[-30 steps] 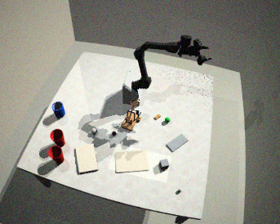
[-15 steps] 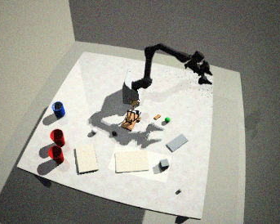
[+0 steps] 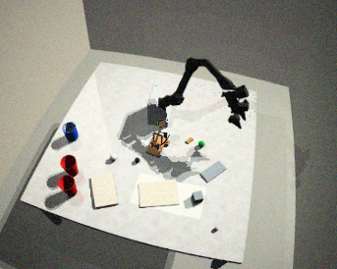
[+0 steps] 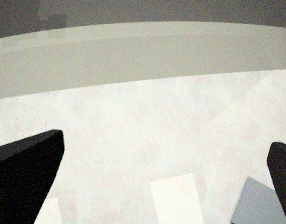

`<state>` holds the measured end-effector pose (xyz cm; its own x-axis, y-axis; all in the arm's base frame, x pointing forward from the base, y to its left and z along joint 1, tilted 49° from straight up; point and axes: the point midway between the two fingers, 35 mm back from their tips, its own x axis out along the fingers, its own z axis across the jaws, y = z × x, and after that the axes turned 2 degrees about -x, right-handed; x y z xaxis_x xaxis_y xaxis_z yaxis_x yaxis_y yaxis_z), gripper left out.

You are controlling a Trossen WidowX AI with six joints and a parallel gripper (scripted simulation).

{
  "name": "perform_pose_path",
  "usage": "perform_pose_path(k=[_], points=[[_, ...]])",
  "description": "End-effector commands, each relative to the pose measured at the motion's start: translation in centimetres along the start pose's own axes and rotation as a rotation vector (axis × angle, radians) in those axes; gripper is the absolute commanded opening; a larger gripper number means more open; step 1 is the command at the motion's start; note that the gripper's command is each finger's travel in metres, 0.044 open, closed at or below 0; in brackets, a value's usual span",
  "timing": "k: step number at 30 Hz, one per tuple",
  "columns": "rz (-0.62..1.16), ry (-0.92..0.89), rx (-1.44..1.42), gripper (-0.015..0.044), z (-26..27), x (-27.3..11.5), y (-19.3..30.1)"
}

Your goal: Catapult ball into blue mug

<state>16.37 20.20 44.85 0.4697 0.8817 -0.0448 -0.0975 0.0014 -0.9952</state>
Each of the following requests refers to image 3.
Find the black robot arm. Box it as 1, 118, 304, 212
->
158, 58, 250, 113

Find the blue cup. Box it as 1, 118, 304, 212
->
63, 122, 79, 142

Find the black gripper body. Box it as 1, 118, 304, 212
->
228, 99, 240, 123

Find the red plastic cup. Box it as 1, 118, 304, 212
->
58, 175, 77, 197
60, 155, 79, 177

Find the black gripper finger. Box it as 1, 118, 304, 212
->
232, 120, 242, 129
239, 111, 246, 121

